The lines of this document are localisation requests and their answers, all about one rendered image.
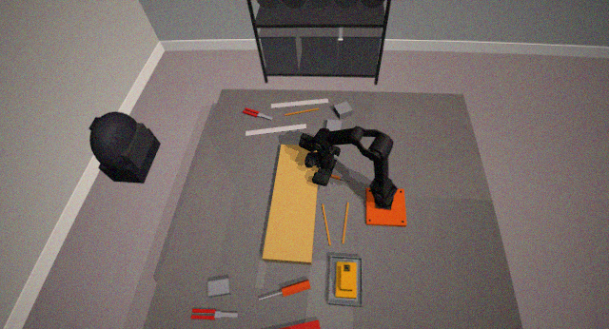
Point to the white flat strip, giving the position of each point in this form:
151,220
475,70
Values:
300,103
274,129

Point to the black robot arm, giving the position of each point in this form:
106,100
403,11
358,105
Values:
382,188

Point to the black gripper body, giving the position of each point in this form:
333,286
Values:
322,177

